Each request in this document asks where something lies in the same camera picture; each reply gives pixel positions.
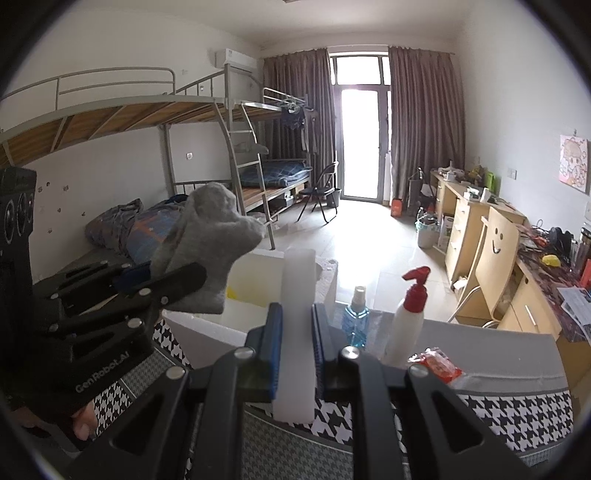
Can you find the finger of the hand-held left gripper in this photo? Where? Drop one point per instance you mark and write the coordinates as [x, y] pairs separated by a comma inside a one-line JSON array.
[[180, 279], [134, 276]]

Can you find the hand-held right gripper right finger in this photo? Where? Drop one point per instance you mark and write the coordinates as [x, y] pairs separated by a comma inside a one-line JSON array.
[[325, 364]]

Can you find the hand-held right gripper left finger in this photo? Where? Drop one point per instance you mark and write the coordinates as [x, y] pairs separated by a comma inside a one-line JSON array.
[[270, 355]]

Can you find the white foam box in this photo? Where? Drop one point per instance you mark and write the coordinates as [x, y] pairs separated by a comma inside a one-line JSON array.
[[207, 325]]

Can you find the grey sock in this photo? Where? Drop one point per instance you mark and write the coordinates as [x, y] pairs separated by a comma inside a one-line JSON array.
[[207, 230]]

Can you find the white foam strip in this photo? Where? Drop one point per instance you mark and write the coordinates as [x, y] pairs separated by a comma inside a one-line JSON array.
[[298, 286]]

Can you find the person's left hand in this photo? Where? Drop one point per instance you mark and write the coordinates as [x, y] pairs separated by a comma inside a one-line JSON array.
[[85, 422]]

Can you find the blue patterned quilt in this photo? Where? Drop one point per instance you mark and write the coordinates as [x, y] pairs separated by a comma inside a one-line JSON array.
[[138, 226]]

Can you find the blue liquid spray bottle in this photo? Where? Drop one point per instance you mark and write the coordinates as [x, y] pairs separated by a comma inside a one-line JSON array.
[[356, 323]]

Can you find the white pump bottle red top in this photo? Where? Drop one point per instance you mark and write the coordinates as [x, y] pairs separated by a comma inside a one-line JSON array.
[[404, 332]]

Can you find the red snack packet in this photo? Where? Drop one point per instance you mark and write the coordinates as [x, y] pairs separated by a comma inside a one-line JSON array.
[[436, 364]]

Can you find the large metal bunk bed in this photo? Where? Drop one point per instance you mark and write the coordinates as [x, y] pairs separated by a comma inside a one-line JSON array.
[[115, 115]]

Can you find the white trash bin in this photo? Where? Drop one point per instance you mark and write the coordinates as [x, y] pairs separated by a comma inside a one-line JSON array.
[[427, 233]]

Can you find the black folding chair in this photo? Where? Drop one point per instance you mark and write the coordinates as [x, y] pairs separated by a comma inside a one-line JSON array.
[[321, 184]]

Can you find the orange floor object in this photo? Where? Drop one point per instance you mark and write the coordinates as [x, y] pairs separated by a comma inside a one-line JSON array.
[[397, 207]]

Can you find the houndstooth tablecloth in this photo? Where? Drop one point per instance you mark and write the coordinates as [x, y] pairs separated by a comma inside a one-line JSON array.
[[508, 410]]

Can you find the wooden desk with drawers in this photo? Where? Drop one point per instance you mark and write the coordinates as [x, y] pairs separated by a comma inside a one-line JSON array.
[[461, 230]]

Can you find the dark standing bag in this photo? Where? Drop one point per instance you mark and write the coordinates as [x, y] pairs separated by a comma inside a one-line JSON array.
[[418, 194]]

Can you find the dark hanging clothes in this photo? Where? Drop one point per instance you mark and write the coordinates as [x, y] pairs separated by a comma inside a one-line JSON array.
[[293, 120]]

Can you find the small metal bunk bed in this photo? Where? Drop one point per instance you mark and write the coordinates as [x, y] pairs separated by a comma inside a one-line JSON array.
[[277, 104]]

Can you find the wooden smiley chair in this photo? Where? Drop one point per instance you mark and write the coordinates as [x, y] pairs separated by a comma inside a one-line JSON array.
[[496, 258]]

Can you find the wooden desk with cloth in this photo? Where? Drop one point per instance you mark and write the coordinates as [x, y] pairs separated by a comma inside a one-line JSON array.
[[531, 304]]

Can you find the brown curtain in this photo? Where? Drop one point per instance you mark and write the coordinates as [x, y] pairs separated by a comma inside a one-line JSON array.
[[300, 92], [425, 115]]

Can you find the white air conditioner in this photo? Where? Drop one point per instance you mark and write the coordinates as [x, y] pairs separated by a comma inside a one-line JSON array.
[[235, 59]]

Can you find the glass balcony door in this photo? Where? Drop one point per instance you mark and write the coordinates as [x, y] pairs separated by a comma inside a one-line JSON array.
[[360, 138]]

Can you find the white desk appliance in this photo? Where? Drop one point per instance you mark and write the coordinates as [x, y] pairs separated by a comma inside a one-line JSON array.
[[450, 170]]

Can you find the dark patterned desk cloth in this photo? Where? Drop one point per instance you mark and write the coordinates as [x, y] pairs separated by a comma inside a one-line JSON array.
[[535, 258]]

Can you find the green paper bag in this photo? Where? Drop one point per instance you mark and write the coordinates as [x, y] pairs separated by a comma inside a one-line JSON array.
[[488, 181]]

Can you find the yellow desk object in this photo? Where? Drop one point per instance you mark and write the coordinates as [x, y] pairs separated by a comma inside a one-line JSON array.
[[551, 260]]

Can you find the printed papers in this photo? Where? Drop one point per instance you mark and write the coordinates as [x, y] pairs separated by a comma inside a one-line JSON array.
[[577, 309]]

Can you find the row of toiletry bottles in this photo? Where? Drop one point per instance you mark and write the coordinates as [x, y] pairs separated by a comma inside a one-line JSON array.
[[582, 254]]

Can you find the wall poster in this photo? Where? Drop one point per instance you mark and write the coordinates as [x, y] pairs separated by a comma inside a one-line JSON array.
[[574, 161]]

